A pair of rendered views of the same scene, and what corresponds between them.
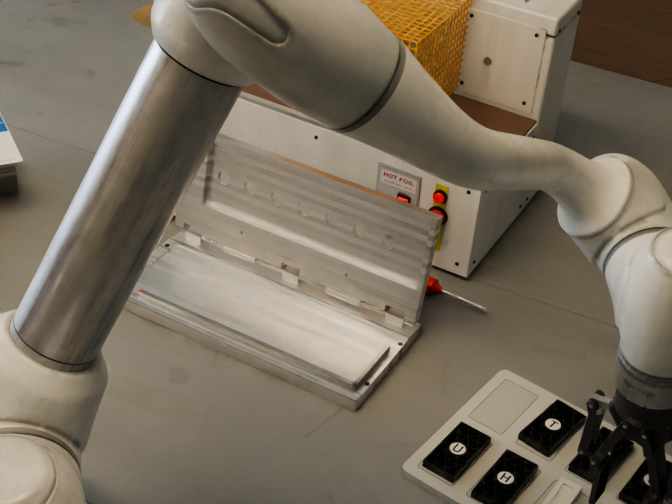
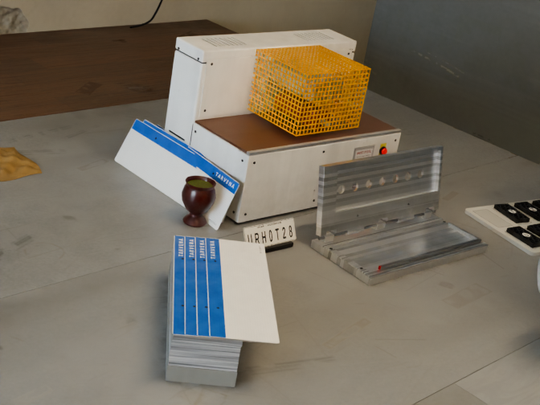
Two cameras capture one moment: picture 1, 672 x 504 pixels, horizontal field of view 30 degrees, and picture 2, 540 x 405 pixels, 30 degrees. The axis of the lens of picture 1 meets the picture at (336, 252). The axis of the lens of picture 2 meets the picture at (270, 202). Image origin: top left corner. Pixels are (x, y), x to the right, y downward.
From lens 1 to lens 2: 263 cm
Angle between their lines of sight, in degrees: 61
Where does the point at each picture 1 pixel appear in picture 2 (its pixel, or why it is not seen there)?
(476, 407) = (492, 223)
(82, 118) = (137, 237)
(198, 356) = (431, 275)
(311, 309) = (407, 231)
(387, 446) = (513, 252)
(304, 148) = (315, 162)
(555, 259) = not seen: hidden behind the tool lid
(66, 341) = not seen: outside the picture
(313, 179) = (386, 160)
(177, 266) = (353, 252)
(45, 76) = (59, 233)
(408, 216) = (427, 153)
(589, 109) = not seen: hidden behind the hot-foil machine
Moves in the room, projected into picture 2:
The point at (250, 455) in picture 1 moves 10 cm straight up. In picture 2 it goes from (514, 285) to (525, 249)
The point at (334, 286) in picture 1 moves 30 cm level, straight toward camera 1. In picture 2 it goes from (403, 214) to (516, 251)
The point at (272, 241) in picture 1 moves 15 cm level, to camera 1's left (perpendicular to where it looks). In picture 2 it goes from (373, 210) to (354, 230)
